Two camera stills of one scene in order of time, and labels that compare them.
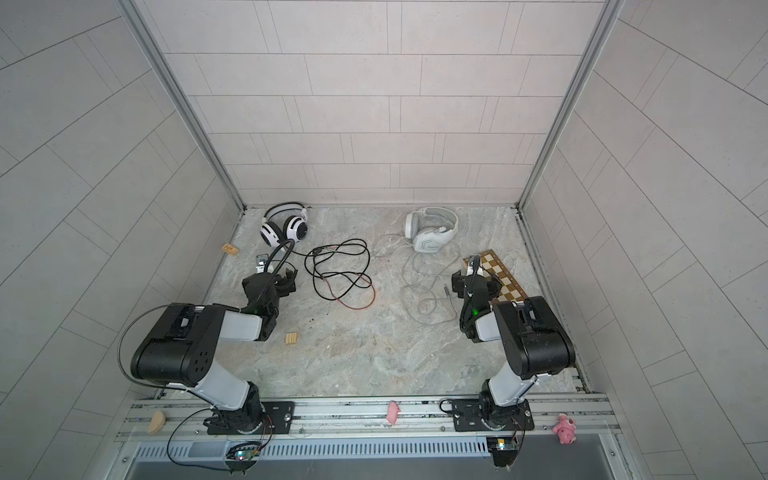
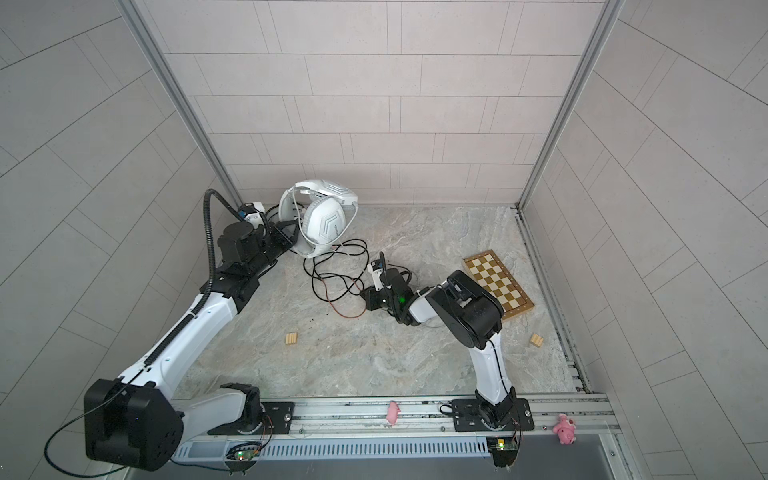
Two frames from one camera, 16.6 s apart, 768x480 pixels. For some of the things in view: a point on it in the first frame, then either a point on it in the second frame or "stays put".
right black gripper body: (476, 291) → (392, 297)
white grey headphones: (430, 227) → (324, 210)
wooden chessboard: (493, 267) stays put
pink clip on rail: (393, 412) stays put
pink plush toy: (565, 429) stays put
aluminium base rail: (183, 418) stays put
